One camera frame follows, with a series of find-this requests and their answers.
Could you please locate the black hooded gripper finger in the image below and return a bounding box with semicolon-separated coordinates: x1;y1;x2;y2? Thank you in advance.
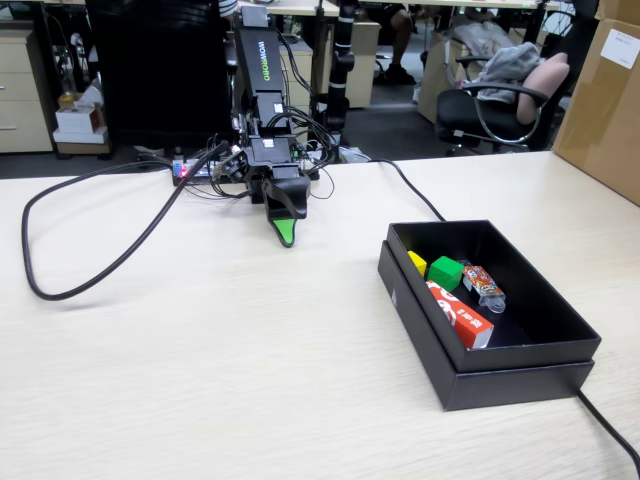
262;176;311;222

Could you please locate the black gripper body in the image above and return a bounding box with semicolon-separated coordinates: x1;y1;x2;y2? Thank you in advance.
244;137;303;183

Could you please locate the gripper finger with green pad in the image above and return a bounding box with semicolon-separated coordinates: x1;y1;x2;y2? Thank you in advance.
269;217;300;249

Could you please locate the yellow cube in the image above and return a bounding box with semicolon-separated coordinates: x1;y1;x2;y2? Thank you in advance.
407;249;429;279

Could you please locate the green cube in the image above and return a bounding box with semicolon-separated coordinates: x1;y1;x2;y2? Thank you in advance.
427;255;465;293

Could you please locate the red and white carton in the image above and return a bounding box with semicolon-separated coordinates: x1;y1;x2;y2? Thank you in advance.
425;279;495;350

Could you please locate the black box inner tray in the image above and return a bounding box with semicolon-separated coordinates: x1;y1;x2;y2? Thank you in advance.
387;219;602;374

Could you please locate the black open box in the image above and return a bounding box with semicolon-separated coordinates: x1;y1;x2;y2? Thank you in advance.
377;239;596;412

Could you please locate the cardboard box with white label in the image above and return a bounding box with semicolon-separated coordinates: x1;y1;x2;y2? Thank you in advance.
552;17;640;207

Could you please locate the plain brown cardboard box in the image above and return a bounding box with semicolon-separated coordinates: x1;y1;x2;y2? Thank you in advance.
594;0;640;22

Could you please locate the black board with green terminal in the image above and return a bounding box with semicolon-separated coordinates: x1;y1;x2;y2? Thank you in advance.
293;148;322;182

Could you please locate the beige cabinet with black lock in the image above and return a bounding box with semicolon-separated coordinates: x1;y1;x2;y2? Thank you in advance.
279;39;316;121

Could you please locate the controller board with red LED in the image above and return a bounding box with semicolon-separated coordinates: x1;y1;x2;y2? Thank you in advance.
172;158;221;187

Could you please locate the plain beige cabinet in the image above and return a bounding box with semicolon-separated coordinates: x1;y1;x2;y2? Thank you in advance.
344;20;382;110

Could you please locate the black monitor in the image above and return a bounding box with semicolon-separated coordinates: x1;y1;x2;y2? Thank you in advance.
85;0;235;150

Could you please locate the person leg with dark shoe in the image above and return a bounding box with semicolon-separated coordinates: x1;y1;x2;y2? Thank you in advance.
374;4;417;86

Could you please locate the black office chair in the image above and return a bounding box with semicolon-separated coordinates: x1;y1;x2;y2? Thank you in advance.
434;14;601;157

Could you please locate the flat white carton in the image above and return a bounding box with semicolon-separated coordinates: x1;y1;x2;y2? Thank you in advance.
52;127;110;146

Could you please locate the white carton with red side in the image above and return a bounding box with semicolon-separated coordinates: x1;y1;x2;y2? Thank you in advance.
54;102;105;135

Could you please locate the colourful candy in clear wrapper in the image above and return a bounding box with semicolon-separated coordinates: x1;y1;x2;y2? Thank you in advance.
459;259;507;315

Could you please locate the grey cloth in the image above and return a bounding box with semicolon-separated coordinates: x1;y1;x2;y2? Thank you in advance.
472;42;544;104

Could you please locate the beige drawer cabinet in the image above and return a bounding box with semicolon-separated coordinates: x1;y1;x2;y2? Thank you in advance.
0;29;54;154

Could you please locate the pink cushion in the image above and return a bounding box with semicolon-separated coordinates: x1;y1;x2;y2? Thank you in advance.
515;52;571;125

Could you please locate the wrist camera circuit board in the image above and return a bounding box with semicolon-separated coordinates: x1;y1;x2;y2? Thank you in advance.
212;152;250;187

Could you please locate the thick black camera cable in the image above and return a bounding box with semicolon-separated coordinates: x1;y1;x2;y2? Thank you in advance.
20;142;231;303

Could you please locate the black power cable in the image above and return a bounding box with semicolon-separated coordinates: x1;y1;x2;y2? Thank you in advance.
367;158;640;466

